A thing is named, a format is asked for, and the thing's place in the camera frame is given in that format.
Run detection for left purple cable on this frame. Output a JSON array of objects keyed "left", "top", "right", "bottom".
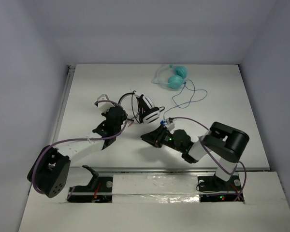
[{"left": 31, "top": 101, "right": 129, "bottom": 195}]

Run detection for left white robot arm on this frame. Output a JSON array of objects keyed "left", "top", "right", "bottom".
[{"left": 27, "top": 106, "right": 127, "bottom": 198}]

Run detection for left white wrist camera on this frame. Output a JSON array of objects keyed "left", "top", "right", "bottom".
[{"left": 94, "top": 94, "right": 115, "bottom": 113}]

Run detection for teal headphones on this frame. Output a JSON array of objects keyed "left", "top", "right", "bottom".
[{"left": 151, "top": 64, "right": 188, "bottom": 90}]

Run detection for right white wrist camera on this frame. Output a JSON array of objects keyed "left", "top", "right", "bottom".
[{"left": 161, "top": 117, "right": 175, "bottom": 131}]

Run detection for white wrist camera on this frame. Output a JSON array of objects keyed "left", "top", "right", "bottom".
[
  {"left": 161, "top": 117, "right": 175, "bottom": 131},
  {"left": 94, "top": 94, "right": 115, "bottom": 113}
]

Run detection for purple cable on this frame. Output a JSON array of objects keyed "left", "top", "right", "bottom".
[
  {"left": 170, "top": 117, "right": 247, "bottom": 201},
  {"left": 31, "top": 101, "right": 129, "bottom": 195}
]

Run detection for aluminium rail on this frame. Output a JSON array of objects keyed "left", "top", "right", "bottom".
[{"left": 62, "top": 166, "right": 271, "bottom": 175}]

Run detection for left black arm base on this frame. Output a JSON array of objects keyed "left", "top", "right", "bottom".
[{"left": 67, "top": 176, "right": 113, "bottom": 203}]

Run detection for black and white headphones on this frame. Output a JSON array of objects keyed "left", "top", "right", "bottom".
[{"left": 118, "top": 90, "right": 165, "bottom": 124}]

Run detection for blue thin headphone cable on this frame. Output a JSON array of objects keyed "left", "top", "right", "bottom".
[{"left": 160, "top": 79, "right": 208, "bottom": 128}]

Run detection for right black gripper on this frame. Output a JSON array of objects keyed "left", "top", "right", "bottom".
[{"left": 141, "top": 123, "right": 184, "bottom": 153}]

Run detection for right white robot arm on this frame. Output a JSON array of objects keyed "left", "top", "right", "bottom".
[{"left": 141, "top": 122, "right": 250, "bottom": 190}]

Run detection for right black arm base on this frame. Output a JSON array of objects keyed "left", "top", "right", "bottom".
[{"left": 196, "top": 175, "right": 245, "bottom": 203}]

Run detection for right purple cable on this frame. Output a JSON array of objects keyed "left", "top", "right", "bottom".
[{"left": 170, "top": 117, "right": 247, "bottom": 201}]

